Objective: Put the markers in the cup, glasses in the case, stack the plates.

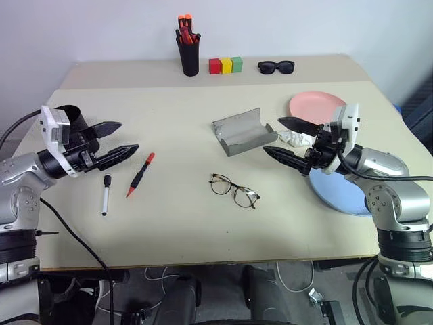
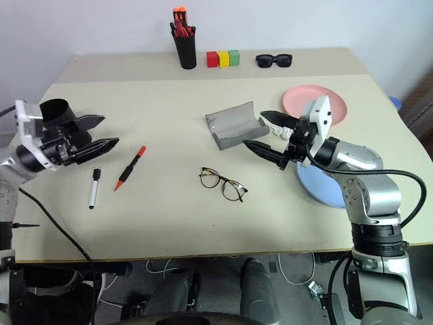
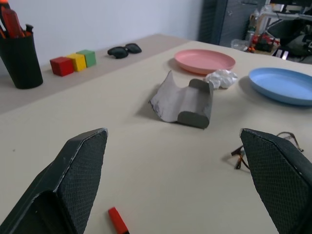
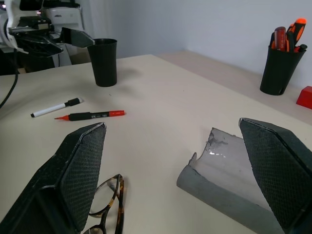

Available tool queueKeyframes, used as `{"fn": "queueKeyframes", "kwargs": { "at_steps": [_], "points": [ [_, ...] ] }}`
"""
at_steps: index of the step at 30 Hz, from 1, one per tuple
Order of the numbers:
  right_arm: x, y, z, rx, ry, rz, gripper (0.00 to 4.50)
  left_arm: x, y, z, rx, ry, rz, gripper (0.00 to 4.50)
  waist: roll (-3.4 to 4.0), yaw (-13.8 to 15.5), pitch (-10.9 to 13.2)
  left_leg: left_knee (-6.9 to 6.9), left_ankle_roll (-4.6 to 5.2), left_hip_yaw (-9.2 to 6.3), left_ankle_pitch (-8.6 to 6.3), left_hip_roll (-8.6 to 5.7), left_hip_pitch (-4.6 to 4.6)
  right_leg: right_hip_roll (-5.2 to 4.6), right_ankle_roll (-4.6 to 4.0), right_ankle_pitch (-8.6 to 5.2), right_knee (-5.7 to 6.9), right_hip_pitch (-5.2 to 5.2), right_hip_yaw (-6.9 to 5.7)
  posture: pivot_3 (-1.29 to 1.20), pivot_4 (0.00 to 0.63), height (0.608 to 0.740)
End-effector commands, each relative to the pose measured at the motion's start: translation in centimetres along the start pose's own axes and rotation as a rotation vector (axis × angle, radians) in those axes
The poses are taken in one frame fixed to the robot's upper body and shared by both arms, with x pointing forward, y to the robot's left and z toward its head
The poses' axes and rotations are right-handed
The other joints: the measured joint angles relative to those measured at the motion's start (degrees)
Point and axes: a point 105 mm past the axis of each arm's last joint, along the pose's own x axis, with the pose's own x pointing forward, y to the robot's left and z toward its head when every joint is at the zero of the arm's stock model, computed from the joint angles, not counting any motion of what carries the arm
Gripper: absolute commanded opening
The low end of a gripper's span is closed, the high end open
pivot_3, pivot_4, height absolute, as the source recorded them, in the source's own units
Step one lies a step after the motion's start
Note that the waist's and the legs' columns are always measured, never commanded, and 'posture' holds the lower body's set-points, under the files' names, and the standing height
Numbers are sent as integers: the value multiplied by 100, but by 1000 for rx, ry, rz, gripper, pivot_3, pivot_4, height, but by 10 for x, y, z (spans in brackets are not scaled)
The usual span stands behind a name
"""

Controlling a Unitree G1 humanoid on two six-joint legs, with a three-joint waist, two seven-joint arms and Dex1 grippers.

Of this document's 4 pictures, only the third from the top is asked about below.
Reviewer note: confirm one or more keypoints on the yellow wooden cube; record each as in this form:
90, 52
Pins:
79, 62

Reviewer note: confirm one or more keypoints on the crumpled white tissue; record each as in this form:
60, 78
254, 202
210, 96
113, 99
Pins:
223, 77

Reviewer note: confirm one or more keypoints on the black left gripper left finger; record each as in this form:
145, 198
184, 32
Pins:
73, 175

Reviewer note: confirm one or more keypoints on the black pen holder cup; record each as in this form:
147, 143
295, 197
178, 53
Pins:
20, 63

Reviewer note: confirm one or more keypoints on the blue plastic plate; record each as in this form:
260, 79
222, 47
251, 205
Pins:
282, 83

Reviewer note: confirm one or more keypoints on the pink plastic plate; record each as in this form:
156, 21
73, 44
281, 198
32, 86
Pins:
202, 59

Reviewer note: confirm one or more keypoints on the green wooden cube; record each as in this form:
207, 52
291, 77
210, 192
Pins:
88, 58

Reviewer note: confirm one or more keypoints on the red orange tool pile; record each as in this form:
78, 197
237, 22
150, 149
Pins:
262, 41

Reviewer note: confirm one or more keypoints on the grey glasses case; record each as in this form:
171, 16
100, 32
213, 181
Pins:
178, 102

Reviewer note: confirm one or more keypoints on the dark grey metal cabinet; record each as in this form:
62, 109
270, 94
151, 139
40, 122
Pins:
231, 22

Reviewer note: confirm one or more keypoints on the black sunglasses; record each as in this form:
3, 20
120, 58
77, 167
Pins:
119, 52

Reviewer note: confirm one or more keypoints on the red marker pen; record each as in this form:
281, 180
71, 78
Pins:
118, 219

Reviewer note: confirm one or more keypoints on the tortoiseshell eyeglasses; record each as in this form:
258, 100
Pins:
237, 152

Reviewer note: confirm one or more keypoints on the red wooden cube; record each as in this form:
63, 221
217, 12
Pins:
62, 66

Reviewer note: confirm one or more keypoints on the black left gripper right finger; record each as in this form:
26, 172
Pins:
275, 175

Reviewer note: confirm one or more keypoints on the white metal shelf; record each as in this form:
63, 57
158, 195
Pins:
280, 15

